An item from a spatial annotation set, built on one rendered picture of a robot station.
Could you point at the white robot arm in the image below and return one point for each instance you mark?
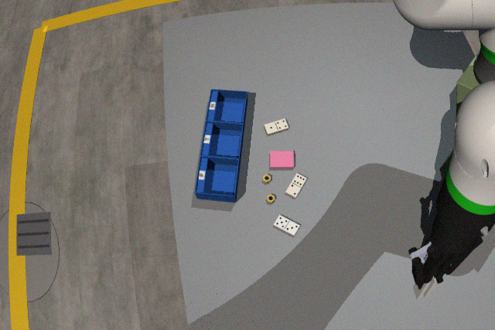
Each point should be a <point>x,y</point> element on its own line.
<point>466,202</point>

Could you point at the white domino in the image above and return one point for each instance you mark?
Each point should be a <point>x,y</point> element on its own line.
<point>296,185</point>
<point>287,225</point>
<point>276,126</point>

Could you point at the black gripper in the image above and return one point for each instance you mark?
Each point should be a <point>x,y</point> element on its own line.
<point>438,261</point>

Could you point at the blue rack of three bins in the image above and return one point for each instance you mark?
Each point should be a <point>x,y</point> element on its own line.
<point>220,155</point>

